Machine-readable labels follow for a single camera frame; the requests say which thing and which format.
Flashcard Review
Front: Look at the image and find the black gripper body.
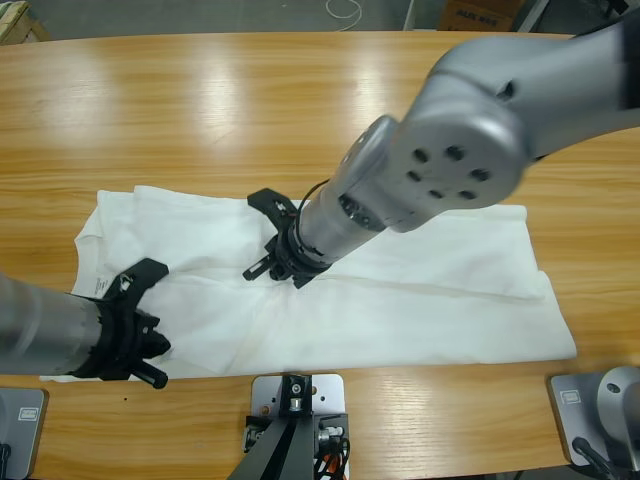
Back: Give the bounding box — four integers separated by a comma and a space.
263, 226, 330, 290
73, 298, 172, 382

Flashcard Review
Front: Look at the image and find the silver cable connector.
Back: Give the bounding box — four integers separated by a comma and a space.
242, 414, 271, 454
315, 417, 350, 451

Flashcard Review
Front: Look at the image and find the white t-shirt with black logo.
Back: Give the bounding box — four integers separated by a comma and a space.
39, 185, 576, 384

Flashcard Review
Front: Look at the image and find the black and orange cable bundle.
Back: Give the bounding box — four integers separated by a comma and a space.
312, 439, 351, 480

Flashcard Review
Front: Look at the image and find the white floor cable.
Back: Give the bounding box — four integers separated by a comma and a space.
324, 0, 364, 31

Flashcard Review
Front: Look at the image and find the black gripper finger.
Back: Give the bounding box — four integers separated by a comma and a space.
101, 257, 171, 306
247, 187, 301, 232
130, 357, 169, 391
242, 253, 276, 282

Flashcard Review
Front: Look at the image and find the wooden pallet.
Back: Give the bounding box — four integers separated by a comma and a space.
0, 0, 51, 46

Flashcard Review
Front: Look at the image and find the white mount block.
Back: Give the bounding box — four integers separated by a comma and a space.
249, 372, 350, 480

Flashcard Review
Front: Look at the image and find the black bracket with silver roller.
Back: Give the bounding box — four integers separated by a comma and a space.
279, 372, 315, 420

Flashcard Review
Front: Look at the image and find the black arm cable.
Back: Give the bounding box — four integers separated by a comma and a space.
298, 178, 332, 214

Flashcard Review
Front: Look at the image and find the brown cardboard box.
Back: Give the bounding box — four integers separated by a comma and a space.
438, 0, 524, 32

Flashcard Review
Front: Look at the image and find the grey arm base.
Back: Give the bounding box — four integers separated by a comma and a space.
546, 366, 640, 471
0, 387, 50, 480

